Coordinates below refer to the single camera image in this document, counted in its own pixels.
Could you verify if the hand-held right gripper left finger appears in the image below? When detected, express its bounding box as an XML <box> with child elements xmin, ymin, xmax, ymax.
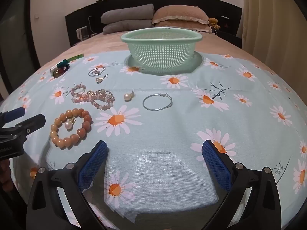
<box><xmin>26</xmin><ymin>140</ymin><xmax>109</xmax><ymax>230</ymax></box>

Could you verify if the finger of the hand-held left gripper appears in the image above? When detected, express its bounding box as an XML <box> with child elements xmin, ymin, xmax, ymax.
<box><xmin>0</xmin><ymin>107</ymin><xmax>27</xmax><ymax>128</ymax></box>
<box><xmin>0</xmin><ymin>114</ymin><xmax>46</xmax><ymax>146</ymax></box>

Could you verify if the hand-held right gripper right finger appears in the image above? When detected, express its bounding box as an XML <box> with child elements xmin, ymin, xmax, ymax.
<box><xmin>201</xmin><ymin>139</ymin><xmax>281</xmax><ymax>230</ymax></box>

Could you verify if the orange bead bracelet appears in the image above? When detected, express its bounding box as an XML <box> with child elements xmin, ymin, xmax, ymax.
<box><xmin>50</xmin><ymin>108</ymin><xmax>93</xmax><ymax>150</ymax></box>

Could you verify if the pink small bead bracelet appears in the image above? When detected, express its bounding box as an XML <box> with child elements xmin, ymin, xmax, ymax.
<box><xmin>72</xmin><ymin>93</ymin><xmax>97</xmax><ymax>104</ymax></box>

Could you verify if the pink chip bead bracelet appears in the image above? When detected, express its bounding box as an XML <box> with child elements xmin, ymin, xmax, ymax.
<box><xmin>70</xmin><ymin>83</ymin><xmax>87</xmax><ymax>97</ymax></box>

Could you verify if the pink round bead bracelet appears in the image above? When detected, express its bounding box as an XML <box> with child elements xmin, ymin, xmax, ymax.
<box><xmin>91</xmin><ymin>89</ymin><xmax>116</xmax><ymax>111</ymax></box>

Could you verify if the pearl stud earring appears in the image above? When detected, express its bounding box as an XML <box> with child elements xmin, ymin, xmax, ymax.
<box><xmin>123</xmin><ymin>88</ymin><xmax>135</xmax><ymax>102</ymax></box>

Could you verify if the silver hoop bangle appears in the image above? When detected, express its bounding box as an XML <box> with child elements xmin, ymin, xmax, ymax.
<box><xmin>142</xmin><ymin>93</ymin><xmax>173</xmax><ymax>111</ymax></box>

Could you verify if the silver ring earring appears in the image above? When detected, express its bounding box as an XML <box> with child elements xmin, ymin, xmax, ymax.
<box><xmin>88</xmin><ymin>67</ymin><xmax>105</xmax><ymax>77</ymax></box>

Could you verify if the green plastic basket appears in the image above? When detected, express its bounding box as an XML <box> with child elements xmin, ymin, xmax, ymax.
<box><xmin>120</xmin><ymin>28</ymin><xmax>203</xmax><ymax>68</ymax></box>

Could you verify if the person's left hand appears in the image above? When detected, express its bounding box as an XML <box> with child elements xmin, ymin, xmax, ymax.
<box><xmin>0</xmin><ymin>159</ymin><xmax>13</xmax><ymax>193</ymax></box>

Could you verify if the pearl earring with gold clasp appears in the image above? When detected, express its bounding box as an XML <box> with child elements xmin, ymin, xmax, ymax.
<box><xmin>65</xmin><ymin>117</ymin><xmax>76</xmax><ymax>131</ymax></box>

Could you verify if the dark glass door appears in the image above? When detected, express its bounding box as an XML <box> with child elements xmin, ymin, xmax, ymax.
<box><xmin>0</xmin><ymin>0</ymin><xmax>41</xmax><ymax>96</ymax></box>

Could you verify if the white kettle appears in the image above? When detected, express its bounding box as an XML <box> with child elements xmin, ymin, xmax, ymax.
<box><xmin>76</xmin><ymin>26</ymin><xmax>89</xmax><ymax>41</ymax></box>

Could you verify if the beige bed blanket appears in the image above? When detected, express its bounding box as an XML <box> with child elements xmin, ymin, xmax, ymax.
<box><xmin>36</xmin><ymin>30</ymin><xmax>276</xmax><ymax>77</ymax></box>

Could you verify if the grey folded blanket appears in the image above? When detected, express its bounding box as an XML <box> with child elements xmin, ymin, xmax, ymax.
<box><xmin>101</xmin><ymin>4</ymin><xmax>154</xmax><ymax>24</ymax></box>
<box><xmin>103</xmin><ymin>20</ymin><xmax>154</xmax><ymax>34</ymax></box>

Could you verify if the yellow plush toy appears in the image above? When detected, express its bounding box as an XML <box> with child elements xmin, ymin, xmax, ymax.
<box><xmin>208</xmin><ymin>17</ymin><xmax>220</xmax><ymax>30</ymax></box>

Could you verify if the beige frilled pillow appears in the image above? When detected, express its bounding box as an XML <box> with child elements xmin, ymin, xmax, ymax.
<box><xmin>153</xmin><ymin>20</ymin><xmax>213</xmax><ymax>34</ymax></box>
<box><xmin>152</xmin><ymin>5</ymin><xmax>210</xmax><ymax>25</ymax></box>

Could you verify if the cream curtain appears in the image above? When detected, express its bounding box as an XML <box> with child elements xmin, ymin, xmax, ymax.
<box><xmin>242</xmin><ymin>0</ymin><xmax>307</xmax><ymax>77</ymax></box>

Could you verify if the black headboard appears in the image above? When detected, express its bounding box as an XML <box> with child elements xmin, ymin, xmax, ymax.
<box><xmin>65</xmin><ymin>0</ymin><xmax>243</xmax><ymax>48</ymax></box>

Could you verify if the dark multicolour bead bracelet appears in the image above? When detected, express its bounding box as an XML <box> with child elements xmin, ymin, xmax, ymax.
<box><xmin>50</xmin><ymin>66</ymin><xmax>69</xmax><ymax>78</ymax></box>

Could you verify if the white charging cable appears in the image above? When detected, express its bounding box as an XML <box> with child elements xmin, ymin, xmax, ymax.
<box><xmin>87</xmin><ymin>16</ymin><xmax>97</xmax><ymax>36</ymax></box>

